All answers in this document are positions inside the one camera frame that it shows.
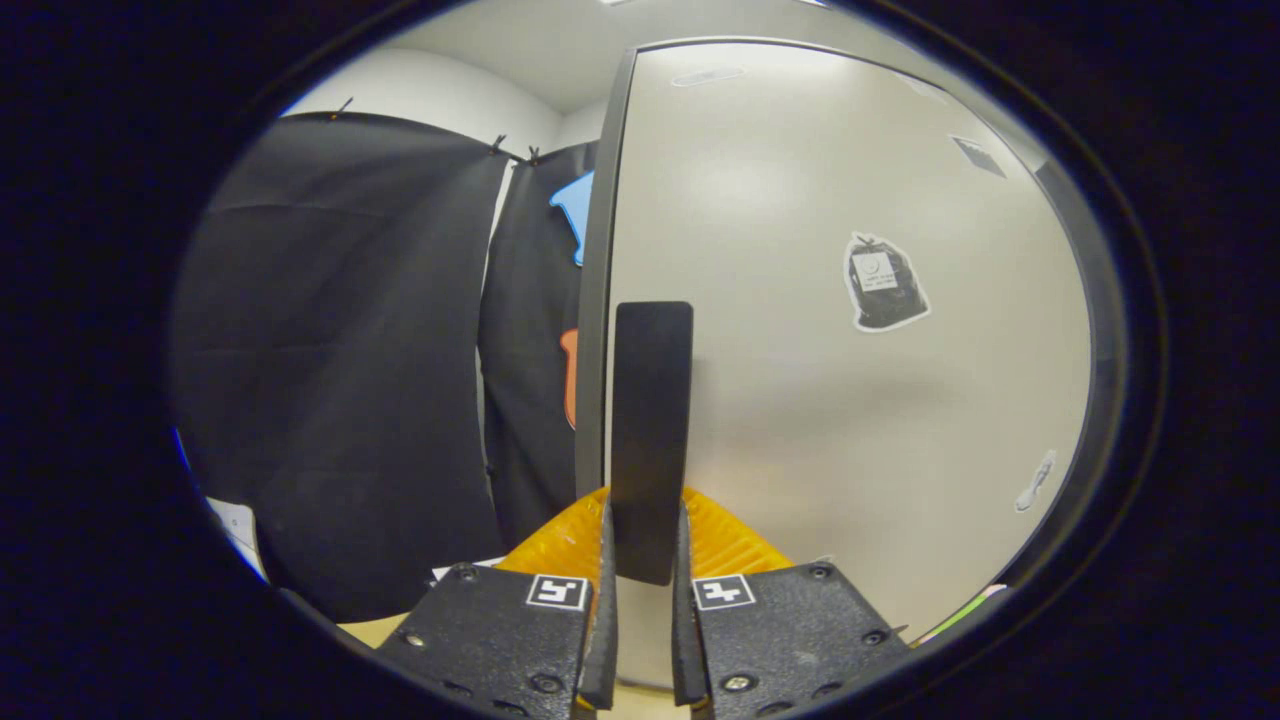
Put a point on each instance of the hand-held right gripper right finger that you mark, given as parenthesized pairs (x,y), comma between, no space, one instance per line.
(684,640)

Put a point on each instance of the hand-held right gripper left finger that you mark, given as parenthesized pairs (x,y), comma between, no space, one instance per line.
(600,640)

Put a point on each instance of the beige cabinet door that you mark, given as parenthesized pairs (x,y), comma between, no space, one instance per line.
(800,420)

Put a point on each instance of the dark grey cabinet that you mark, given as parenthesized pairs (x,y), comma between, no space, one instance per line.
(592,350)

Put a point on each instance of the black backdrop cloth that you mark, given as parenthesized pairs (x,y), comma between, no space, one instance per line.
(340,350)

